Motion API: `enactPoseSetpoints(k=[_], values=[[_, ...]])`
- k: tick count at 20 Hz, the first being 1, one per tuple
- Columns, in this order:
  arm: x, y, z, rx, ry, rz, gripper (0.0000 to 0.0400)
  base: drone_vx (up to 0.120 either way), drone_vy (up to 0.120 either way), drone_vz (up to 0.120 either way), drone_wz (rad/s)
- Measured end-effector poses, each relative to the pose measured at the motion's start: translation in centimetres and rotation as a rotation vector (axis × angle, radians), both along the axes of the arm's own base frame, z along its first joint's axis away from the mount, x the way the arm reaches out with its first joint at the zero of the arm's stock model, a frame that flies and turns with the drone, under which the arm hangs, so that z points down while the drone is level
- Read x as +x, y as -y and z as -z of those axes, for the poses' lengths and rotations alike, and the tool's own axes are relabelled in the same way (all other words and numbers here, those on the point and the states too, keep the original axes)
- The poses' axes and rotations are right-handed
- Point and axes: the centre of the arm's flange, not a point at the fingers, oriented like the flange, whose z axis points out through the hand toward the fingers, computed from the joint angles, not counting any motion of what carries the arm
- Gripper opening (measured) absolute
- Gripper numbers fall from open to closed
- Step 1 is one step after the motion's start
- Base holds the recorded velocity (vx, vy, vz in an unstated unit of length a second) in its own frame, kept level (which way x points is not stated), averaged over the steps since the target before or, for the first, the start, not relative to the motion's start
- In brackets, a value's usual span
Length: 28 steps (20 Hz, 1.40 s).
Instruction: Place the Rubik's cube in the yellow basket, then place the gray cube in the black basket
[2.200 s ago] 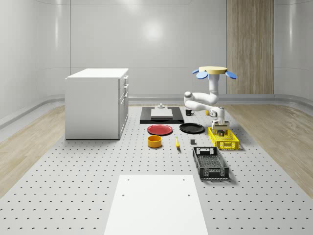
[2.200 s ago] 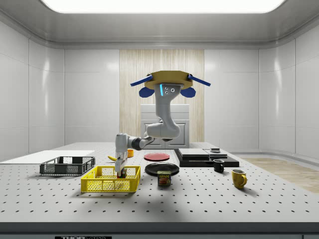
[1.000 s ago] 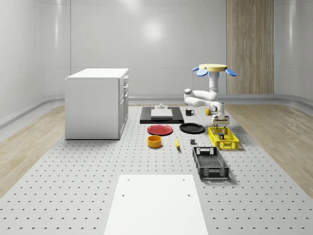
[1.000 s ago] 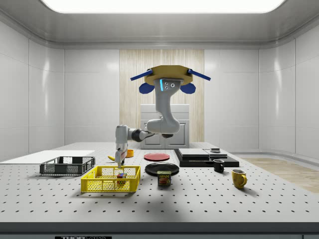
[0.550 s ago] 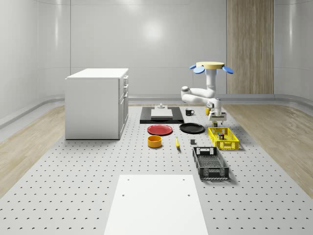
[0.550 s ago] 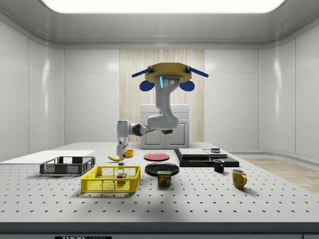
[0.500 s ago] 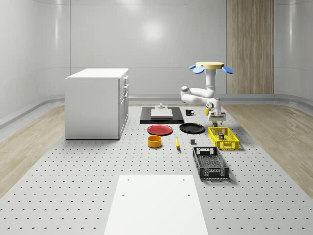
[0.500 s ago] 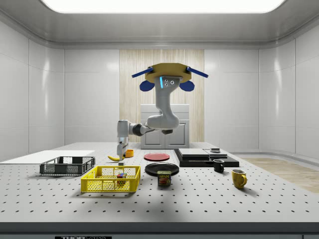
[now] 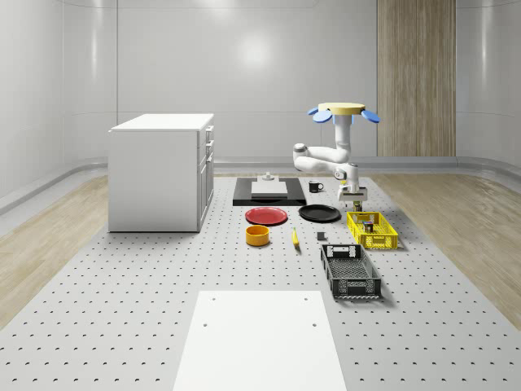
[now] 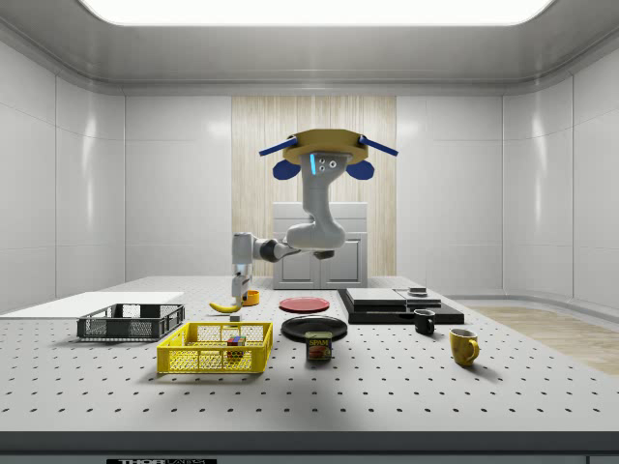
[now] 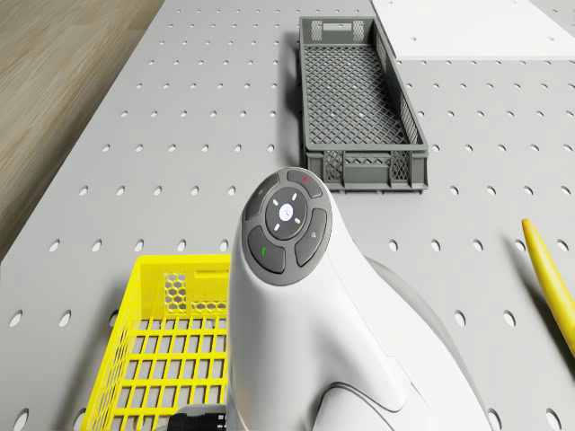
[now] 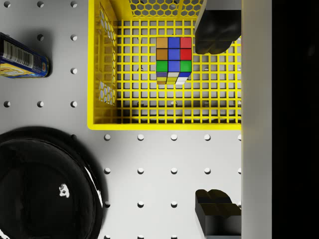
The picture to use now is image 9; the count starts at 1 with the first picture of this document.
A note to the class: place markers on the yellow basket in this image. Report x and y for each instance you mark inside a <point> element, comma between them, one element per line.
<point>376,241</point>

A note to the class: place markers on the black plate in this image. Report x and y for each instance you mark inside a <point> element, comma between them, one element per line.
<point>319,213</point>

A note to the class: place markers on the dark grey basket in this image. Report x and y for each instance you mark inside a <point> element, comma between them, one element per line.
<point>351,271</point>

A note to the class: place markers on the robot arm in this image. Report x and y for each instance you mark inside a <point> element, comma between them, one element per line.
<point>321,156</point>

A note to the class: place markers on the white board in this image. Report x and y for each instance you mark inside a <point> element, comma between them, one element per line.
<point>260,342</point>

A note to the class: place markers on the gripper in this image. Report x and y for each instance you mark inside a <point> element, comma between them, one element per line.
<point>353,194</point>

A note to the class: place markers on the black mug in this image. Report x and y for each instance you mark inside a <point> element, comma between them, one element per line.
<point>313,187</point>

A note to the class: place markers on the yellow bowl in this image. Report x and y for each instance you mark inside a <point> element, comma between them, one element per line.
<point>257,237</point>

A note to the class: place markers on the grey cube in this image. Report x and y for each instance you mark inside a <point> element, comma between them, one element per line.
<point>321,236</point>

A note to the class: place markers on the flat-sided can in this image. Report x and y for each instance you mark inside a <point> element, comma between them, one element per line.
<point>357,207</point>

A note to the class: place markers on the banana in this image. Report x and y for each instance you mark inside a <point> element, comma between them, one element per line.
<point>295,239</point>

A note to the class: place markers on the puzzle cube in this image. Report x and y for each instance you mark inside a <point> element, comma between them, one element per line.
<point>368,227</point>

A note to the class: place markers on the white cabinet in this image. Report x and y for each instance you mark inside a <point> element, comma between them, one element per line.
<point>154,179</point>

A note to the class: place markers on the red plate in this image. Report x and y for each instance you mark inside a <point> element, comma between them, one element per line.
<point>266,216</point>

